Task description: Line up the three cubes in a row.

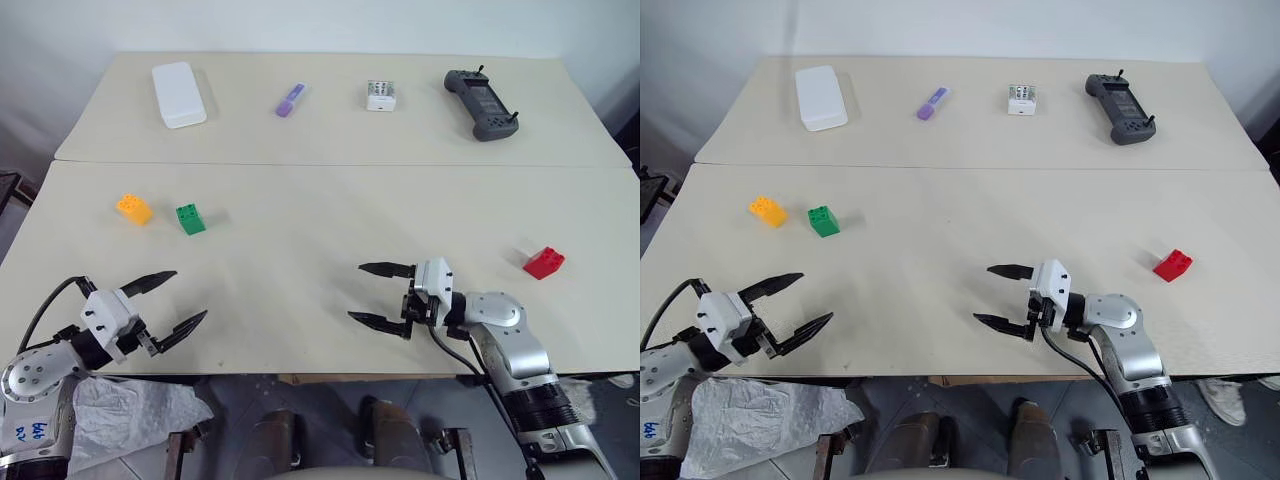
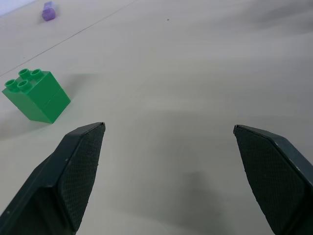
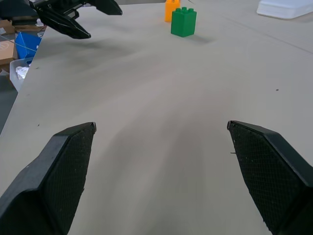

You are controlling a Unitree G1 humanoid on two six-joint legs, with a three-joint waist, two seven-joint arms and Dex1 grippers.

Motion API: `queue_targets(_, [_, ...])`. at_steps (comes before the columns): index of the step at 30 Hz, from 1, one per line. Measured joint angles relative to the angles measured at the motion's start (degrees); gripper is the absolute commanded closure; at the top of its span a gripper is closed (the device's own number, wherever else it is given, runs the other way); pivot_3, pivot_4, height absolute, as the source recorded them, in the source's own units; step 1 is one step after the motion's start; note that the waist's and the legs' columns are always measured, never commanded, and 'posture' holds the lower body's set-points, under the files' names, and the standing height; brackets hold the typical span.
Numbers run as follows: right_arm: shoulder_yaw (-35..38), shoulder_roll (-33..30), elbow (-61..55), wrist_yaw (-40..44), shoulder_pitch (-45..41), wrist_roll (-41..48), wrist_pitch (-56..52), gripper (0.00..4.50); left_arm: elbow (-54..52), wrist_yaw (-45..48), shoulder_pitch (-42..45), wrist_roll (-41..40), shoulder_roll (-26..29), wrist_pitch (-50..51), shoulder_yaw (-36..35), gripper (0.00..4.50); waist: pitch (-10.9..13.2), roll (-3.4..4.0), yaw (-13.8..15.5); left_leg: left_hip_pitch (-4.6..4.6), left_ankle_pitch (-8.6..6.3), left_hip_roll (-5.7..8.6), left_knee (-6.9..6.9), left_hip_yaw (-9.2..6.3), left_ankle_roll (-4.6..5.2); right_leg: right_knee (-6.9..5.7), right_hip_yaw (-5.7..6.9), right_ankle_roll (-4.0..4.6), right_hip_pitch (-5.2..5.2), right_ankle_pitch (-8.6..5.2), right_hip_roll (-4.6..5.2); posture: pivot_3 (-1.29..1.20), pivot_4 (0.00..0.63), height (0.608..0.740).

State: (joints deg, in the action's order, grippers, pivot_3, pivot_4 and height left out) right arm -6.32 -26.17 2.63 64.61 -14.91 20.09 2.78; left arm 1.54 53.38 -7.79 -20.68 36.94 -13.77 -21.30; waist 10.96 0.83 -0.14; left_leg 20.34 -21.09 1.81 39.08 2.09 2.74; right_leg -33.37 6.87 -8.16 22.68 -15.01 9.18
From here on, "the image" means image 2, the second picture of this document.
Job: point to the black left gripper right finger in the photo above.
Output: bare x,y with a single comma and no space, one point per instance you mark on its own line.
274,181

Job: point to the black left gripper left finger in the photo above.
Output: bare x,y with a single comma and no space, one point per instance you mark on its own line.
61,181

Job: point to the green toy building block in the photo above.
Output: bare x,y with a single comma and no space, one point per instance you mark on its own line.
41,98

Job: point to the small purple toy brick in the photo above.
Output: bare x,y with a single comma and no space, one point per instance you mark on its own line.
50,12

